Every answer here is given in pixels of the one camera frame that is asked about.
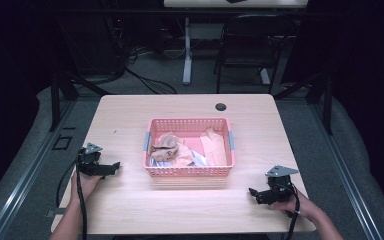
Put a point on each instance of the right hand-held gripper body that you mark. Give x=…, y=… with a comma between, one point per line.
x=278, y=191

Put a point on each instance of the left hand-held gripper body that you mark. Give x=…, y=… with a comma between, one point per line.
x=91, y=165

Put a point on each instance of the person's left hand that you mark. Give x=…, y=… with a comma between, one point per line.
x=85, y=186

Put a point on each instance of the person's right hand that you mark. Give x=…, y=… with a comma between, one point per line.
x=301, y=206

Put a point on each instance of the tan crumpled cloth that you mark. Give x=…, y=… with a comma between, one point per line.
x=166, y=145

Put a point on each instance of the peach flat cloth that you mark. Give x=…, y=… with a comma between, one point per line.
x=213, y=148

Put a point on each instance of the white and blue cloth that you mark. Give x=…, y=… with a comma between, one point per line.
x=198, y=160

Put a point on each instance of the pink plastic basket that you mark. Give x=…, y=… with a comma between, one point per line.
x=186, y=171

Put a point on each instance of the black metal stand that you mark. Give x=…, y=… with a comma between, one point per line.
x=320, y=93
x=61, y=90

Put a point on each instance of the black metal chair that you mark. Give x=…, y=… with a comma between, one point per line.
x=253, y=40

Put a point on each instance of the white desk with metal legs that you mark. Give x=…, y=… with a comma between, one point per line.
x=233, y=3

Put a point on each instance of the dark thing on white desk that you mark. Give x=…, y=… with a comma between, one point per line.
x=236, y=1

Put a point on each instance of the black rectangular floor frame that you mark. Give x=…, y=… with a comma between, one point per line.
x=62, y=142

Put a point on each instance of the metal floor rail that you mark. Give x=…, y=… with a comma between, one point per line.
x=23, y=186
x=350, y=180

